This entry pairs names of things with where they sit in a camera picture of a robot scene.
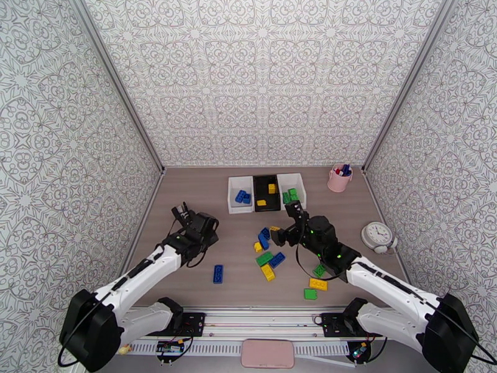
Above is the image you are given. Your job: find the black stapler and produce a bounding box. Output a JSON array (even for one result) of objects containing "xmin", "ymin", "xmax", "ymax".
[{"xmin": 171, "ymin": 201, "xmax": 193, "ymax": 226}]

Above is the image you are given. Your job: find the black plastic bin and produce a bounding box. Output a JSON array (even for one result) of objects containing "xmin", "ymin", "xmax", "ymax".
[{"xmin": 252, "ymin": 173, "xmax": 281, "ymax": 213}]

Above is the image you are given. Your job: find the white plastic bin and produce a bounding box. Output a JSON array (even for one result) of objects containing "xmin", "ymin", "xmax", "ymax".
[
  {"xmin": 276, "ymin": 173, "xmax": 308, "ymax": 210},
  {"xmin": 227, "ymin": 176, "xmax": 255, "ymax": 215}
]

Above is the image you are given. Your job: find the white alarm clock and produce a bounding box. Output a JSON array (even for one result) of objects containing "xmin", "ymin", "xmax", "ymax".
[{"xmin": 360, "ymin": 221, "xmax": 398, "ymax": 254}]

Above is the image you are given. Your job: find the pink metal cup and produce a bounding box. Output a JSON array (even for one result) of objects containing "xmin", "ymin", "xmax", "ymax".
[{"xmin": 327, "ymin": 163, "xmax": 353, "ymax": 193}]

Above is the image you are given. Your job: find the small circuit board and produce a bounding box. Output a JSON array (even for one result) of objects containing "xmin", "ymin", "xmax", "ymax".
[
  {"xmin": 351, "ymin": 341, "xmax": 370, "ymax": 361},
  {"xmin": 156, "ymin": 341, "xmax": 185, "ymax": 355}
]

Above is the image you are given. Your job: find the pink rectangular pad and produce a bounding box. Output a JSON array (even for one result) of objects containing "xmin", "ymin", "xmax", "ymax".
[{"xmin": 240, "ymin": 338, "xmax": 295, "ymax": 370}]

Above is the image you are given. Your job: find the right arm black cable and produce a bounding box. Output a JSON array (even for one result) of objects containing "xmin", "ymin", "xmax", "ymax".
[{"xmin": 293, "ymin": 243, "xmax": 497, "ymax": 365}]

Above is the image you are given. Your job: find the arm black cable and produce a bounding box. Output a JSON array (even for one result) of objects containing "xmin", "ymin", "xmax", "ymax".
[
  {"xmin": 293, "ymin": 243, "xmax": 497, "ymax": 365},
  {"xmin": 57, "ymin": 243, "xmax": 209, "ymax": 369}
]

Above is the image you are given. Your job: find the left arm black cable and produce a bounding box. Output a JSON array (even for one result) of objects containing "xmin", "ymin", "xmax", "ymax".
[{"xmin": 57, "ymin": 243, "xmax": 209, "ymax": 369}]

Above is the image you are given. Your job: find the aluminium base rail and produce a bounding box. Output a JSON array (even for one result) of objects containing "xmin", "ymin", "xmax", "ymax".
[{"xmin": 128, "ymin": 304, "xmax": 428, "ymax": 342}]

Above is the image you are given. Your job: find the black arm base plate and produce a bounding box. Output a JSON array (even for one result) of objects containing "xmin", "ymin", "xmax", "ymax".
[
  {"xmin": 321, "ymin": 311, "xmax": 383, "ymax": 339},
  {"xmin": 155, "ymin": 311, "xmax": 207, "ymax": 338}
]

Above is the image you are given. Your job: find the white slotted cable duct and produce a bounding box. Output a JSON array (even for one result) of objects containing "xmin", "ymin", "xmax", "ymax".
[{"xmin": 130, "ymin": 341, "xmax": 352, "ymax": 358}]

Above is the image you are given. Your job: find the aluminium corner post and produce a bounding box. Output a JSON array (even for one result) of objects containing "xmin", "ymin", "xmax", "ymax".
[
  {"xmin": 66, "ymin": 0, "xmax": 167, "ymax": 175},
  {"xmin": 362, "ymin": 0, "xmax": 454, "ymax": 175}
]

